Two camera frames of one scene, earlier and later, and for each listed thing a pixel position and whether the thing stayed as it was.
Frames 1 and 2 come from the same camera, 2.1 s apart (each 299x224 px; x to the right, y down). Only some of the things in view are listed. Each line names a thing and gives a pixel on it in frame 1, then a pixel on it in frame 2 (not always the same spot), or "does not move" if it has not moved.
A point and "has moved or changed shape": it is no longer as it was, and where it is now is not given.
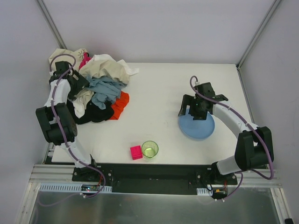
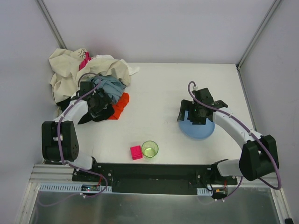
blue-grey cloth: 106,90 has moved or changed shape
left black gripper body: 78,82 to 100,102
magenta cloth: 86,59 does not move
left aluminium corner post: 50,22 does not move
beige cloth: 92,67 does not move
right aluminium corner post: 269,13 does not move
